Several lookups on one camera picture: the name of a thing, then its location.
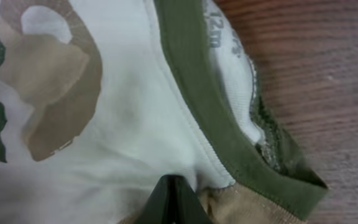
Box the white baby shirt tan sleeves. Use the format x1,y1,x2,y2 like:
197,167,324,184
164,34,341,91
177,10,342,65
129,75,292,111
0,0,328,223

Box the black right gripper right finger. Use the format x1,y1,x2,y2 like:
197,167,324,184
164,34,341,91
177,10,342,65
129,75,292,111
173,175,212,224

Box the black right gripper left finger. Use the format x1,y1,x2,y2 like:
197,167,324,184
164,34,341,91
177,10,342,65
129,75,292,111
134,175,175,224

